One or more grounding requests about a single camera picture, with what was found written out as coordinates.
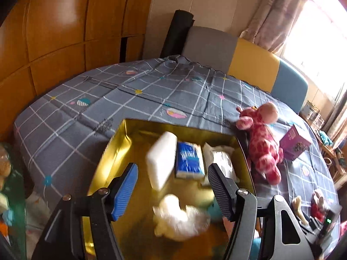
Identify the small red plush toy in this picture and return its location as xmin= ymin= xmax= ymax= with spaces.
xmin=311 ymin=189 xmax=327 ymax=223

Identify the teal plush item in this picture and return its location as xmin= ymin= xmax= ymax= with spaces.
xmin=318 ymin=130 xmax=333 ymax=146

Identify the white sponge block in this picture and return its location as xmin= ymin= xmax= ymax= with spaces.
xmin=146 ymin=131 xmax=178 ymax=190

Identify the metal can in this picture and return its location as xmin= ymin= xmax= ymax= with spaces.
xmin=302 ymin=101 xmax=316 ymax=120

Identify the white printed snack packet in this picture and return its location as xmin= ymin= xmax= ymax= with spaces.
xmin=202 ymin=142 xmax=240 ymax=186

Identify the window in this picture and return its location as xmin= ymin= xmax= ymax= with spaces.
xmin=282 ymin=0 xmax=347 ymax=103

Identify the black rolled mat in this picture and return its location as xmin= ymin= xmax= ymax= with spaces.
xmin=160 ymin=10 xmax=195 ymax=59

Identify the grey yellow blue headboard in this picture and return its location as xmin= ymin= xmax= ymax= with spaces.
xmin=181 ymin=26 xmax=309 ymax=114

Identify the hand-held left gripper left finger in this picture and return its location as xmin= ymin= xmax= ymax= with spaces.
xmin=33 ymin=163 xmax=139 ymax=260

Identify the pink spotted giraffe plush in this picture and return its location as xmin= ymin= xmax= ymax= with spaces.
xmin=235 ymin=101 xmax=285 ymax=185

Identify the grey plaid bedsheet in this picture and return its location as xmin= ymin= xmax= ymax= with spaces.
xmin=13 ymin=55 xmax=342 ymax=260

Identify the clear snack bag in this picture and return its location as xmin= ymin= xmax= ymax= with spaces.
xmin=0 ymin=143 xmax=13 ymax=187

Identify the beige patterned curtain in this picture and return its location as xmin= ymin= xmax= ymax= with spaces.
xmin=325 ymin=81 xmax=347 ymax=148
xmin=240 ymin=0 xmax=312 ymax=56

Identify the purple cardboard box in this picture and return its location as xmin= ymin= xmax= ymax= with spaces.
xmin=279 ymin=124 xmax=312 ymax=161

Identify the wooden desk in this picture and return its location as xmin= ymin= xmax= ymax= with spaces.
xmin=320 ymin=138 xmax=347 ymax=183

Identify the wooden wardrobe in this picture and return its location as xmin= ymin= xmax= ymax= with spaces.
xmin=0 ymin=0 xmax=158 ymax=141

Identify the blue tissue pack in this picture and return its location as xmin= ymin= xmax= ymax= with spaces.
xmin=175 ymin=141 xmax=206 ymax=180

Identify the beige mesh cloth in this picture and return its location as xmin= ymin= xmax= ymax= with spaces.
xmin=291 ymin=195 xmax=309 ymax=226

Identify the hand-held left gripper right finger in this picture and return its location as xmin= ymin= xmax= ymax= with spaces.
xmin=207 ymin=163 xmax=323 ymax=260

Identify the teal fluffy towel roll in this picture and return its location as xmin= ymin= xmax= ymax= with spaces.
xmin=209 ymin=203 xmax=262 ymax=260

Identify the clear jar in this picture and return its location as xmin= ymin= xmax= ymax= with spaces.
xmin=314 ymin=111 xmax=325 ymax=128

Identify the gold tin box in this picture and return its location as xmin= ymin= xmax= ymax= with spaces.
xmin=83 ymin=119 xmax=262 ymax=260

